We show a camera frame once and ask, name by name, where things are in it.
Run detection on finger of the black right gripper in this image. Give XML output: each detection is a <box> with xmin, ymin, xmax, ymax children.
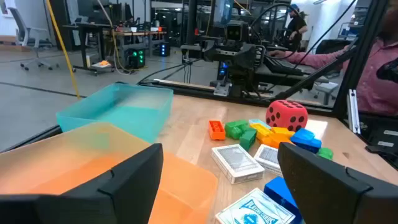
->
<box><xmin>254</xmin><ymin>45</ymin><xmax>267</xmax><ymax>68</ymax></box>
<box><xmin>180</xmin><ymin>44</ymin><xmax>208</xmax><ymax>60</ymax></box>

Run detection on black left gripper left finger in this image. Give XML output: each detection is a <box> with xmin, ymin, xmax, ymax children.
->
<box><xmin>0</xmin><ymin>142</ymin><xmax>164</xmax><ymax>224</ymax></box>

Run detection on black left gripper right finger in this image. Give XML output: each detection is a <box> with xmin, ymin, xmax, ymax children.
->
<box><xmin>277</xmin><ymin>142</ymin><xmax>398</xmax><ymax>224</ymax></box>

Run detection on large green two-stud block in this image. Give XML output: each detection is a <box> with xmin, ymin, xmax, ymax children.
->
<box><xmin>317</xmin><ymin>147</ymin><xmax>335</xmax><ymax>161</ymax></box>

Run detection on light blue toy block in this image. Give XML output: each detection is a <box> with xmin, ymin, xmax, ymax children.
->
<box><xmin>290</xmin><ymin>128</ymin><xmax>323</xmax><ymax>154</ymax></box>

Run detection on red foam die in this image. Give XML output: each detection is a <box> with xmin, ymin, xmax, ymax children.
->
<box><xmin>265</xmin><ymin>99</ymin><xmax>309</xmax><ymax>133</ymax></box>

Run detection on light teal block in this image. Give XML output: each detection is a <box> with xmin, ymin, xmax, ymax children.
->
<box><xmin>248</xmin><ymin>118</ymin><xmax>272</xmax><ymax>129</ymax></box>

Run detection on grey-print playing card box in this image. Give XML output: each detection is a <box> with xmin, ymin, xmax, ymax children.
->
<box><xmin>252</xmin><ymin>144</ymin><xmax>284</xmax><ymax>177</ymax></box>
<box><xmin>211</xmin><ymin>143</ymin><xmax>266</xmax><ymax>185</ymax></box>

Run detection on blue-print playing card box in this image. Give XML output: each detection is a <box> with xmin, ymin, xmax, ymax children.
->
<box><xmin>215</xmin><ymin>187</ymin><xmax>297</xmax><ymax>224</ymax></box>

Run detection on orange toy block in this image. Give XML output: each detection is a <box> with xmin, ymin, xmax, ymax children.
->
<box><xmin>208</xmin><ymin>119</ymin><xmax>226</xmax><ymax>141</ymax></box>
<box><xmin>259</xmin><ymin>133</ymin><xmax>294</xmax><ymax>149</ymax></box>

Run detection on yellow toy block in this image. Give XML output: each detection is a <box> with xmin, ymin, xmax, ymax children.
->
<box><xmin>249</xmin><ymin>123</ymin><xmax>274</xmax><ymax>141</ymax></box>

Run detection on amber toy block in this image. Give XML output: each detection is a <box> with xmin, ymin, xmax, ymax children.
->
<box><xmin>271</xmin><ymin>126</ymin><xmax>296</xmax><ymax>138</ymax></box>

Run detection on green toy block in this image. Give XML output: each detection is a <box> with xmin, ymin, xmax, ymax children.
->
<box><xmin>224</xmin><ymin>119</ymin><xmax>250</xmax><ymax>140</ymax></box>
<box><xmin>239</xmin><ymin>128</ymin><xmax>258</xmax><ymax>152</ymax></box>

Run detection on computer tower blue lights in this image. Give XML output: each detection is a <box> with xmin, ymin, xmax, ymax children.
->
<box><xmin>159</xmin><ymin>41</ymin><xmax>172</xmax><ymax>58</ymax></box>

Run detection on person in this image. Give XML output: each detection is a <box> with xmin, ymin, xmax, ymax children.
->
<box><xmin>283</xmin><ymin>3</ymin><xmax>310</xmax><ymax>53</ymax></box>
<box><xmin>267</xmin><ymin>0</ymin><xmax>398</xmax><ymax>117</ymax></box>

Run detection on orange translucent plastic bin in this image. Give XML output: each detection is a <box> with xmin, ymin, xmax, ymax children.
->
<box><xmin>0</xmin><ymin>121</ymin><xmax>219</xmax><ymax>224</ymax></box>

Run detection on computer tower green lights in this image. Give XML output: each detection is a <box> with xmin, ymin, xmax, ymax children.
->
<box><xmin>125</xmin><ymin>47</ymin><xmax>146</xmax><ymax>70</ymax></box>

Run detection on wooden workbench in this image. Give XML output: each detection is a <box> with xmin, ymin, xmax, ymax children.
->
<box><xmin>104</xmin><ymin>26</ymin><xmax>168</xmax><ymax>60</ymax></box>

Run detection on teal translucent plastic bin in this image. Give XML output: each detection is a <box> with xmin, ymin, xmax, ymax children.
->
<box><xmin>55</xmin><ymin>82</ymin><xmax>174</xmax><ymax>144</ymax></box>

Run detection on small orange floor object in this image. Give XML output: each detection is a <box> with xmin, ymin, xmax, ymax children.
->
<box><xmin>91</xmin><ymin>59</ymin><xmax>113</xmax><ymax>70</ymax></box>

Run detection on black standing desk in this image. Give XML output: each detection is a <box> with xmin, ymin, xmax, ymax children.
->
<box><xmin>63</xmin><ymin>22</ymin><xmax>116</xmax><ymax>77</ymax></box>

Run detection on grey office chair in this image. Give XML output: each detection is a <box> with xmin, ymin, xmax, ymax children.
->
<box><xmin>7</xmin><ymin>6</ymin><xmax>60</xmax><ymax>71</ymax></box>

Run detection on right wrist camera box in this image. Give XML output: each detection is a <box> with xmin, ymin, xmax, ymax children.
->
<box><xmin>224</xmin><ymin>20</ymin><xmax>250</xmax><ymax>42</ymax></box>

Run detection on grey metal corner bracket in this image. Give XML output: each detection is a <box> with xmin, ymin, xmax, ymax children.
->
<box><xmin>213</xmin><ymin>81</ymin><xmax>231</xmax><ymax>98</ymax></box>

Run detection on yellow hanging cable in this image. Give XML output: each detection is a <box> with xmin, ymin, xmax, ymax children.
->
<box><xmin>45</xmin><ymin>0</ymin><xmax>81</xmax><ymax>100</ymax></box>

